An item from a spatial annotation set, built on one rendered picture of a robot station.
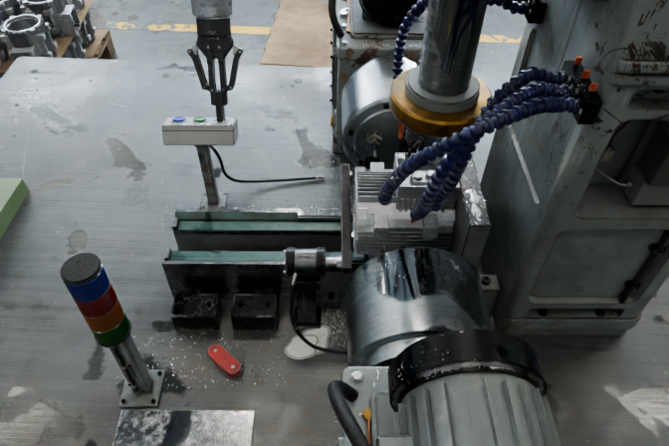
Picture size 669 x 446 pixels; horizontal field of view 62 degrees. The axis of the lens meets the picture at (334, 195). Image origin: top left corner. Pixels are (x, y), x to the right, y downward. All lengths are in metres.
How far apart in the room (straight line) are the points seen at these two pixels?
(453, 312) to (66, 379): 0.83
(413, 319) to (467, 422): 0.30
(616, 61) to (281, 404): 0.87
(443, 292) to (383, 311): 0.10
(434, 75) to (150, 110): 1.17
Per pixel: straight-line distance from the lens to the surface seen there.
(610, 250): 1.18
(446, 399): 0.63
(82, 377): 1.34
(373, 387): 0.84
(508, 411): 0.64
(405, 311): 0.91
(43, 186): 1.76
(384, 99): 1.29
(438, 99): 0.97
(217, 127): 1.36
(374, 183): 1.16
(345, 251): 1.13
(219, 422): 1.09
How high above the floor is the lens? 1.92
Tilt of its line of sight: 46 degrees down
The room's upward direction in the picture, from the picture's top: 1 degrees clockwise
